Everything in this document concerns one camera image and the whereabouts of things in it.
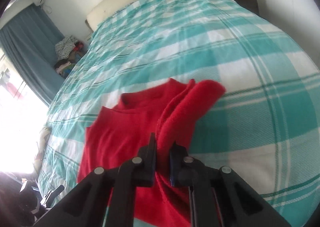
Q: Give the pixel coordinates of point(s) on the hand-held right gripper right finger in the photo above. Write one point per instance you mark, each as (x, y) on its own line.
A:
(173, 167)

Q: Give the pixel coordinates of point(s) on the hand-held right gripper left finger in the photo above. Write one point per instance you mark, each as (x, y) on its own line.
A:
(152, 164)

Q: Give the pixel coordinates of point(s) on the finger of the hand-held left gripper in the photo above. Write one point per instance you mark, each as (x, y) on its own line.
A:
(53, 193)

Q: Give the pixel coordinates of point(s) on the red knitted sweater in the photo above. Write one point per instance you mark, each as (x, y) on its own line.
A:
(130, 129)

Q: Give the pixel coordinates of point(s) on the pile of mixed clothes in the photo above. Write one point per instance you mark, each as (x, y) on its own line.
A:
(66, 49)

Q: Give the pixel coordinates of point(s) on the patterned cream pillow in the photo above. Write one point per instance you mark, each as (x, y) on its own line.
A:
(42, 147)

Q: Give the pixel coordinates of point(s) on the bright window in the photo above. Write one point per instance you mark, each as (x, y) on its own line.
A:
(17, 129)

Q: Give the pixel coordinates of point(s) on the teal plaid bed blanket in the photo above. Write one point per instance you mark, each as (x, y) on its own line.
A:
(225, 67)

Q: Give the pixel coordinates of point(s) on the blue curtain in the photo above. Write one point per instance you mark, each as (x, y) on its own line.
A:
(27, 49)

